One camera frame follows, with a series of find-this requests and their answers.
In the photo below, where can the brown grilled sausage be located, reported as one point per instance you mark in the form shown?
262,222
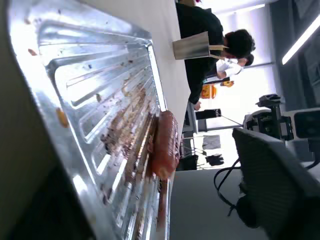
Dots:
165,145

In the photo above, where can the silver metal baking tray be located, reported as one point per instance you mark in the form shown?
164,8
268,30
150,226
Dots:
100,105

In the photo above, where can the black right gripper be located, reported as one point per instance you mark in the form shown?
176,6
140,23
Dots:
272,125

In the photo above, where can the black storage crate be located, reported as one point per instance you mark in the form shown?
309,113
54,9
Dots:
188,161

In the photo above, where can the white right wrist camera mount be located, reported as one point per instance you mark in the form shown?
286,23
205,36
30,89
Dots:
306,123

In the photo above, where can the long ceiling light strip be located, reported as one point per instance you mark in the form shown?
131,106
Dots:
301,40

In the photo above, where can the person in black top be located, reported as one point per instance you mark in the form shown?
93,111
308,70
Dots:
200,30

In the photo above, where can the black box with white print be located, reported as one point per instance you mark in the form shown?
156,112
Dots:
208,114

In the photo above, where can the yellow red package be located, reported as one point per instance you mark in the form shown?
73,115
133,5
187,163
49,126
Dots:
208,91

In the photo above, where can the person in white shirt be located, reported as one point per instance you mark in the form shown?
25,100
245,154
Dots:
231,68

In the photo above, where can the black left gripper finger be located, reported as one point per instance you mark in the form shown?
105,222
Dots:
50,212

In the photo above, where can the grey paper bag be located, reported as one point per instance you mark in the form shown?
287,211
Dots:
191,46

